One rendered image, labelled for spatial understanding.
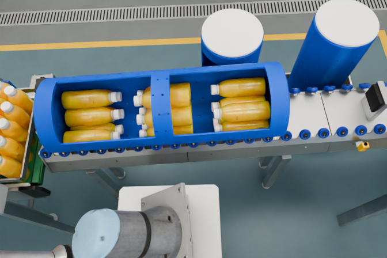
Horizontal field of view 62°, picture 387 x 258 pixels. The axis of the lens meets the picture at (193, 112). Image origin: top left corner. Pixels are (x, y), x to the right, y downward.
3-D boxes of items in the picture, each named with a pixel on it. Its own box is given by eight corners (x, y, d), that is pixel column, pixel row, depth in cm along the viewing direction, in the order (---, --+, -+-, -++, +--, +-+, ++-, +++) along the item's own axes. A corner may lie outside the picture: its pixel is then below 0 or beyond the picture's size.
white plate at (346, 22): (393, 29, 142) (391, 31, 143) (351, -10, 154) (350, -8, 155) (342, 55, 137) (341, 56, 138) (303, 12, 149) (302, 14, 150)
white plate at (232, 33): (209, 3, 153) (209, 5, 154) (194, 49, 142) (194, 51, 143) (268, 13, 149) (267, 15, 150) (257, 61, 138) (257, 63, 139)
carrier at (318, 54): (327, 117, 222) (302, 86, 233) (393, 31, 143) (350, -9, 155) (293, 135, 217) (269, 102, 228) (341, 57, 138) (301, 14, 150)
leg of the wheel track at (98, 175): (124, 198, 217) (95, 173, 161) (116, 199, 217) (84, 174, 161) (125, 190, 220) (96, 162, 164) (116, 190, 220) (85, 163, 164)
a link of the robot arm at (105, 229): (152, 239, 76) (100, 241, 67) (125, 274, 80) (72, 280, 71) (137, 200, 84) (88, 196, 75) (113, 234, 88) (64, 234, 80)
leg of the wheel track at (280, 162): (270, 188, 216) (292, 159, 160) (262, 189, 217) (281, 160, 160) (269, 180, 219) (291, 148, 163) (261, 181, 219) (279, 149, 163)
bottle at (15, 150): (14, 165, 136) (-13, 150, 119) (19, 149, 139) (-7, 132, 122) (30, 166, 135) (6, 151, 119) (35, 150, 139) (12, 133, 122)
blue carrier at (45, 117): (279, 147, 129) (296, 114, 104) (61, 163, 130) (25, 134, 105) (267, 87, 142) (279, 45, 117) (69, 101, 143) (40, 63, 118)
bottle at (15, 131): (39, 141, 140) (16, 124, 124) (25, 152, 138) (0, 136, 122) (30, 131, 143) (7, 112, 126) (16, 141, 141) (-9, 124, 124)
